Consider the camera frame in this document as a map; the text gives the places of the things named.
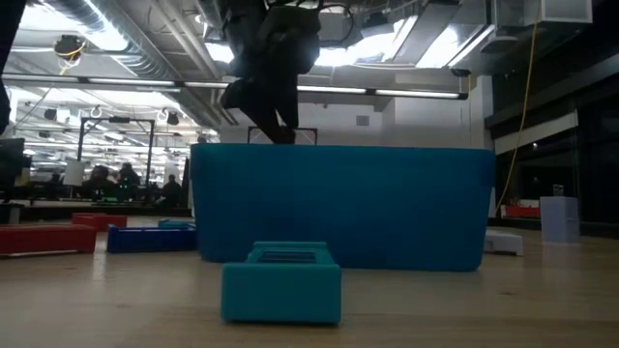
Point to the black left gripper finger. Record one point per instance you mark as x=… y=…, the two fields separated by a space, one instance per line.
x=251 y=104
x=288 y=118

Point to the teal staple box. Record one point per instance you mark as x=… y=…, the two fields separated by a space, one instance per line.
x=176 y=223
x=280 y=295

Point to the blue staple box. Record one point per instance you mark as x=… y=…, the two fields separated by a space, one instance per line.
x=152 y=240

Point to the red wall charger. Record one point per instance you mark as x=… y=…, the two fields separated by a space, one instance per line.
x=99 y=221

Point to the red staple box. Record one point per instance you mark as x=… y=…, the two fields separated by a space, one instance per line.
x=46 y=239

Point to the pale blue wall charger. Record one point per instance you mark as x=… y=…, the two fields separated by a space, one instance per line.
x=559 y=220

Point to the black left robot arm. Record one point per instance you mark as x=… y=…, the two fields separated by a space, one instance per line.
x=242 y=8

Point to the blue plastic bin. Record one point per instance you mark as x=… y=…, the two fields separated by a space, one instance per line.
x=348 y=208

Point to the person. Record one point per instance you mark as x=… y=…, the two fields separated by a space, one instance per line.
x=128 y=178
x=99 y=182
x=170 y=189

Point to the long ceiling light bar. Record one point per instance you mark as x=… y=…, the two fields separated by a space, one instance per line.
x=130 y=82

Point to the white board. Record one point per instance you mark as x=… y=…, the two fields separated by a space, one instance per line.
x=74 y=173

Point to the black monitor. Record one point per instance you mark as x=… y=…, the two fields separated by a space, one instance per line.
x=12 y=164

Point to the red crate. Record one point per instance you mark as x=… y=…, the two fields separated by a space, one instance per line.
x=520 y=211

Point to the grey wall vent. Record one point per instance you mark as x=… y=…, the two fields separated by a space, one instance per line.
x=362 y=121

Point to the black metal rack frame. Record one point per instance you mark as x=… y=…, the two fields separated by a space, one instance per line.
x=116 y=120

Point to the black ceiling camera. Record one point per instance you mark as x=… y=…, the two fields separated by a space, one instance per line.
x=460 y=72

